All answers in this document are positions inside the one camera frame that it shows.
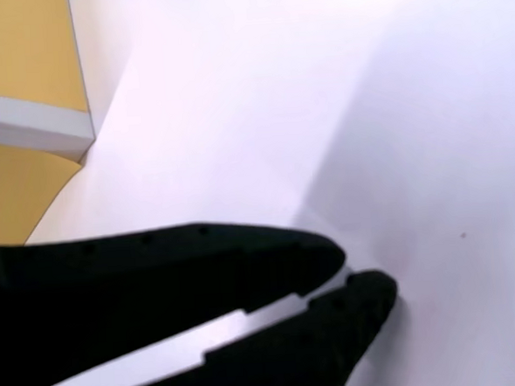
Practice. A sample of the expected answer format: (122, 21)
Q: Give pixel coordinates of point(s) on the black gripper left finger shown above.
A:
(114, 289)

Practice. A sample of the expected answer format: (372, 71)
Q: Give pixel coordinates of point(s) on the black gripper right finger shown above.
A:
(293, 352)

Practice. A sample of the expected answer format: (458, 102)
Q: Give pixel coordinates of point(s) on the yellow cardboard box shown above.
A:
(17, 50)

